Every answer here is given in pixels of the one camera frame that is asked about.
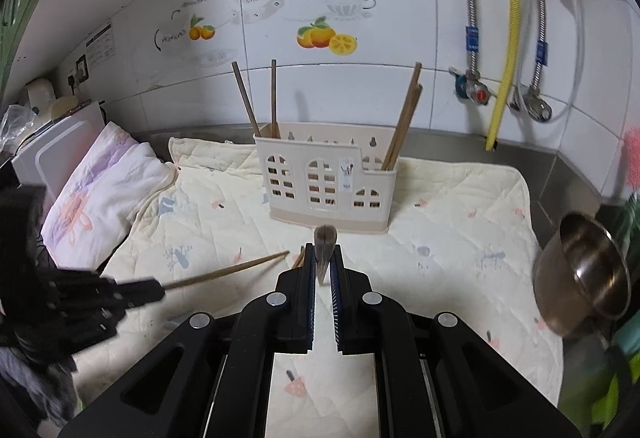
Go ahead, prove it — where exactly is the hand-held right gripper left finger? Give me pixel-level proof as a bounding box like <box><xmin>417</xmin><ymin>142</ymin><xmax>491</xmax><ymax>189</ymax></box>
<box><xmin>57</xmin><ymin>242</ymin><xmax>317</xmax><ymax>438</ymax></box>

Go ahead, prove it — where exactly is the thin white hose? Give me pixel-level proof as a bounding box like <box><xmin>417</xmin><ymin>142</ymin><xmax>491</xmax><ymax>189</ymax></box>
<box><xmin>549</xmin><ymin>0</ymin><xmax>587</xmax><ymax>119</ymax></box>

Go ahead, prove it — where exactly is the green plastic container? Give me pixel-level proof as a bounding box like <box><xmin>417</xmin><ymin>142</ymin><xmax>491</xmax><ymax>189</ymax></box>
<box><xmin>590</xmin><ymin>198</ymin><xmax>640</xmax><ymax>421</ymax></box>

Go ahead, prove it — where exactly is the green cabinet door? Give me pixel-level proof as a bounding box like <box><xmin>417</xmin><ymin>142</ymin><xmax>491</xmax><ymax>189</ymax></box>
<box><xmin>0</xmin><ymin>0</ymin><xmax>57</xmax><ymax>94</ymax></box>

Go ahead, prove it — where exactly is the yellow gas hose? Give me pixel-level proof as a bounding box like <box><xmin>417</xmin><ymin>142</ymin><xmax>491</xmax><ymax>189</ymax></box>
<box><xmin>483</xmin><ymin>0</ymin><xmax>529</xmax><ymax>153</ymax></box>

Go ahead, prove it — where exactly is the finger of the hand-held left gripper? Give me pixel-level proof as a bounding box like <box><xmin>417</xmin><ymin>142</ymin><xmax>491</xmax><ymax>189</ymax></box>
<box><xmin>100</xmin><ymin>278</ymin><xmax>167</xmax><ymax>312</ymax></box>

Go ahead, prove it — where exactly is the cream quilted printed mat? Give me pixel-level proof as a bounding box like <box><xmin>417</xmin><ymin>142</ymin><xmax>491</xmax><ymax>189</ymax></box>
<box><xmin>75</xmin><ymin>136</ymin><xmax>567</xmax><ymax>438</ymax></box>

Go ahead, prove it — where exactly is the cream round container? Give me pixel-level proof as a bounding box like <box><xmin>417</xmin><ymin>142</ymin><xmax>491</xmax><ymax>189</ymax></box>
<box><xmin>25</xmin><ymin>78</ymin><xmax>57</xmax><ymax>115</ymax></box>

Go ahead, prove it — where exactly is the folded pink white towel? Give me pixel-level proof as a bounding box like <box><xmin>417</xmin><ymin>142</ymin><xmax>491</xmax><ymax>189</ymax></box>
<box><xmin>41</xmin><ymin>121</ymin><xmax>177</xmax><ymax>265</ymax></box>

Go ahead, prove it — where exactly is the stainless steel pot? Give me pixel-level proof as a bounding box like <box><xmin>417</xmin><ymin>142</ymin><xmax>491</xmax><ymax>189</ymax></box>
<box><xmin>532</xmin><ymin>212</ymin><xmax>632</xmax><ymax>338</ymax></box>

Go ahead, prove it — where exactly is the metal water valve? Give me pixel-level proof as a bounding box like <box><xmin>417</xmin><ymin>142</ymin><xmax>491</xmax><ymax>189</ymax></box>
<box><xmin>509</xmin><ymin>84</ymin><xmax>554</xmax><ymax>123</ymax></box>
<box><xmin>448</xmin><ymin>66</ymin><xmax>494</xmax><ymax>107</ymax></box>

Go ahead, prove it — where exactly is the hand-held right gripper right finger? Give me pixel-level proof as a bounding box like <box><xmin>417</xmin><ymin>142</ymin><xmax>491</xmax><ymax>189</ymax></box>
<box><xmin>330</xmin><ymin>242</ymin><xmax>584</xmax><ymax>438</ymax></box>

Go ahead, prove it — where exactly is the cream plastic utensil holder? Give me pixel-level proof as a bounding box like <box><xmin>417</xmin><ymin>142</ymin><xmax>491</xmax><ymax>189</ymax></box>
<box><xmin>253</xmin><ymin>121</ymin><xmax>401</xmax><ymax>235</ymax></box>

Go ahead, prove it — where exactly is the person's left forearm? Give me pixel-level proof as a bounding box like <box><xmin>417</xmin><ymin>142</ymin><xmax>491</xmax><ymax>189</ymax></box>
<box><xmin>0</xmin><ymin>345</ymin><xmax>77</xmax><ymax>427</ymax></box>

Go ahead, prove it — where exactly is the wall power socket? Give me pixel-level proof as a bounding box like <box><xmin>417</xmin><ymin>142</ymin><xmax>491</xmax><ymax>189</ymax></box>
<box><xmin>67</xmin><ymin>54</ymin><xmax>91</xmax><ymax>94</ymax></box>

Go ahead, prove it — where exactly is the pink bottle brush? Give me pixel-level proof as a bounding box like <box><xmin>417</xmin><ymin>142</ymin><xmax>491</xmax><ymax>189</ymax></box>
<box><xmin>619</xmin><ymin>125</ymin><xmax>640</xmax><ymax>199</ymax></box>

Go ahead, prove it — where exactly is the white printed wall label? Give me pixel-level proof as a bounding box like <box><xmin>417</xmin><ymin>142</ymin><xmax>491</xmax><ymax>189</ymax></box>
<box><xmin>84</xmin><ymin>22</ymin><xmax>116</xmax><ymax>69</ymax></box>

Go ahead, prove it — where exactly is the clear plastic bag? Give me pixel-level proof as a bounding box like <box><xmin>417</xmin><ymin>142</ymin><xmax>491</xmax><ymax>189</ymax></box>
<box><xmin>0</xmin><ymin>104</ymin><xmax>39</xmax><ymax>155</ymax></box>

